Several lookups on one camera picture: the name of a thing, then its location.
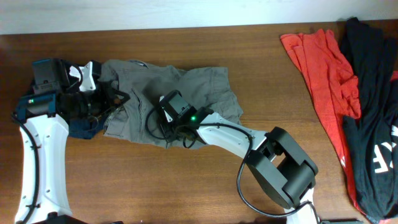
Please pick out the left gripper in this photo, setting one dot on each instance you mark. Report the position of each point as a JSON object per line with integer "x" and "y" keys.
{"x": 106, "y": 90}

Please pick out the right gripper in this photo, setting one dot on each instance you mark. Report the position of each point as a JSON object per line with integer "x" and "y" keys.
{"x": 169, "y": 133}

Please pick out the red orange garment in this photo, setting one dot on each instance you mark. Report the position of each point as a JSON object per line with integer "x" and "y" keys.
{"x": 333, "y": 87}

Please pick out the grey shorts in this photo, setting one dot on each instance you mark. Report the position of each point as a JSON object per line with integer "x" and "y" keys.
{"x": 184, "y": 91}

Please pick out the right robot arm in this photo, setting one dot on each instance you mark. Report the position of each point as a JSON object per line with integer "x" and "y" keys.
{"x": 283, "y": 170}

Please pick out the folded navy blue garment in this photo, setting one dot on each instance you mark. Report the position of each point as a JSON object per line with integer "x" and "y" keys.
{"x": 81, "y": 127}

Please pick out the black printed t-shirt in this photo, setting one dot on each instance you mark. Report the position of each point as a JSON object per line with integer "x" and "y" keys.
{"x": 372, "y": 138}

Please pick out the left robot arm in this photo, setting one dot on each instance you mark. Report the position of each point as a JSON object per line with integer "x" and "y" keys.
{"x": 44, "y": 193}

